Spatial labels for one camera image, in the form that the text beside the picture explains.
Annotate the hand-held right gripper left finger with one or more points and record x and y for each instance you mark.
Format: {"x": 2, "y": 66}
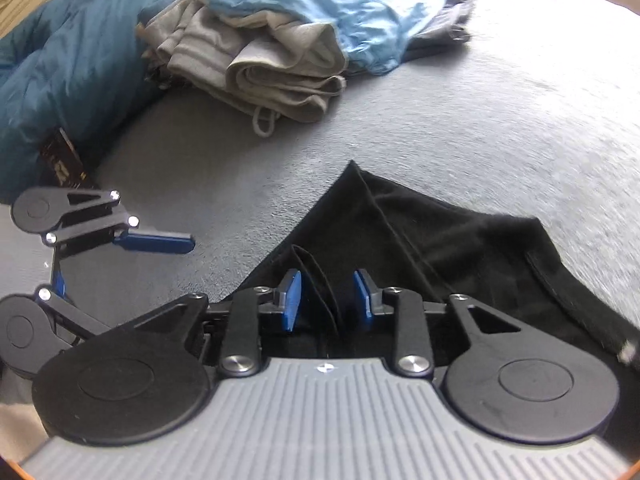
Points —
{"x": 291, "y": 302}

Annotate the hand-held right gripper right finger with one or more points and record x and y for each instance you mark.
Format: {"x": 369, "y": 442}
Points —
{"x": 362, "y": 300}

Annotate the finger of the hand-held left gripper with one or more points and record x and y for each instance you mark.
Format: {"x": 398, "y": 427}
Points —
{"x": 155, "y": 243}
{"x": 75, "y": 316}

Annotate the black t-shirt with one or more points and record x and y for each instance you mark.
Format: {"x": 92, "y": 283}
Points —
{"x": 450, "y": 260}

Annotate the grey bed blanket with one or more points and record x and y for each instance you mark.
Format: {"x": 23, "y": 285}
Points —
{"x": 450, "y": 125}

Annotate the blue duvet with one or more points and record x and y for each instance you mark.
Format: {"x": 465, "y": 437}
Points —
{"x": 75, "y": 60}

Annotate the beige garment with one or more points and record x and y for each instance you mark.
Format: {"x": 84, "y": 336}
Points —
{"x": 165, "y": 35}

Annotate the light blue garment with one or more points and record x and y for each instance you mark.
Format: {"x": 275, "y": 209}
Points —
{"x": 325, "y": 5}

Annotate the dark grey garment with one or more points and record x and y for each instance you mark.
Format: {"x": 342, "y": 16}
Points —
{"x": 450, "y": 20}

